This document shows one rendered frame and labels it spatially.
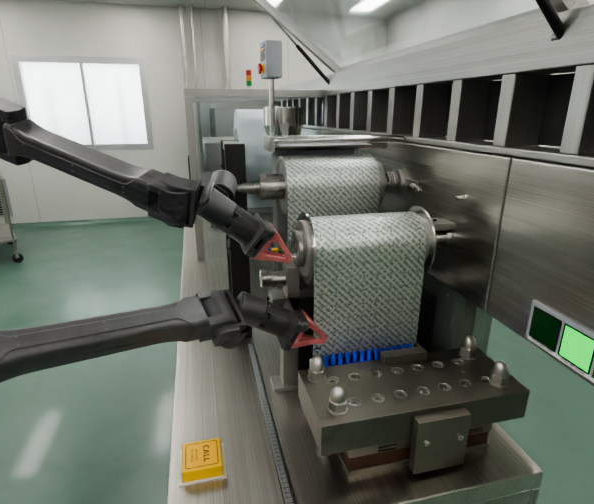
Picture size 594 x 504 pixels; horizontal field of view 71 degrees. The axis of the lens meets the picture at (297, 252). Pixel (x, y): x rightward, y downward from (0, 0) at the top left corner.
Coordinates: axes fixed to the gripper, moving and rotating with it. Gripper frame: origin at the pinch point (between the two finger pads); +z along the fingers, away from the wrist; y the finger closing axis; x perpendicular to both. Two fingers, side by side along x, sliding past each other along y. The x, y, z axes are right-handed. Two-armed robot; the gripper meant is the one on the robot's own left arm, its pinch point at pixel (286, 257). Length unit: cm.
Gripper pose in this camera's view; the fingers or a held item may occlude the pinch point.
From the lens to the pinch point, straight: 82.8
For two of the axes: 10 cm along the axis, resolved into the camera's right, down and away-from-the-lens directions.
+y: 2.6, 3.4, -9.0
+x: 6.1, -7.8, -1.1
